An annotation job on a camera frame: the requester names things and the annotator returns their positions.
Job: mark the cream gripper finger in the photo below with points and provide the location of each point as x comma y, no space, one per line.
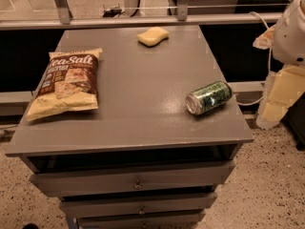
281,92

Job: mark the yellow sponge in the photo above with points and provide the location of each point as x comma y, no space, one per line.
152,36

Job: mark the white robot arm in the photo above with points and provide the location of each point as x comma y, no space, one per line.
286,40

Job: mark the green soda can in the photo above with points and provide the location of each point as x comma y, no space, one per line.
209,97

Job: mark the grey drawer cabinet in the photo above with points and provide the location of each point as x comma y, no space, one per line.
142,118

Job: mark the bottom grey drawer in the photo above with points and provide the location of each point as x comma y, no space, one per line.
142,221

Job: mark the grey drawer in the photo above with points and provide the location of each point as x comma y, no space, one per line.
138,206
146,178
142,221

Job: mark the sea salt chips bag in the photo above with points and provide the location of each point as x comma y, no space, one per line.
69,84

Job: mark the middle grey drawer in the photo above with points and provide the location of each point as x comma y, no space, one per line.
138,206

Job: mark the grey metal railing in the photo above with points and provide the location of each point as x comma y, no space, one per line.
82,14

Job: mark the top grey drawer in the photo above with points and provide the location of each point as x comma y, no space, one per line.
146,178

